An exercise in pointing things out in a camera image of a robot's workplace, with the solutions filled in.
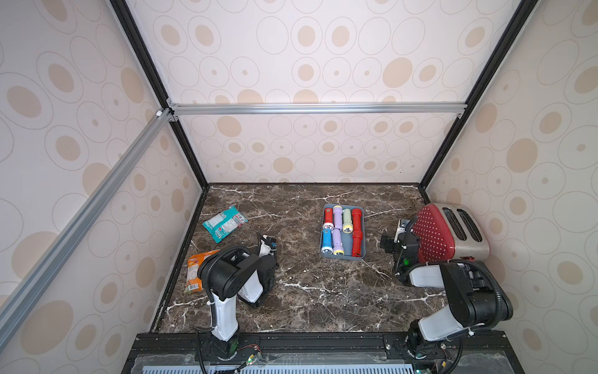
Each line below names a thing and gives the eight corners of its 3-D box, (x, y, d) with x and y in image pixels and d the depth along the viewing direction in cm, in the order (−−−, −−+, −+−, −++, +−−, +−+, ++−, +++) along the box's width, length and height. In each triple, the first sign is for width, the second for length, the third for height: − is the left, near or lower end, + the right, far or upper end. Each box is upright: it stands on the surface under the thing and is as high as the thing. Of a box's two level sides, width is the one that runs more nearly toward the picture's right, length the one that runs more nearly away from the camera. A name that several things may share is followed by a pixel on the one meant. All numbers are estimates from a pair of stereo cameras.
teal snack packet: (204, 227, 106) (201, 223, 103) (233, 208, 113) (231, 203, 110) (218, 243, 100) (215, 239, 97) (248, 222, 107) (246, 217, 105)
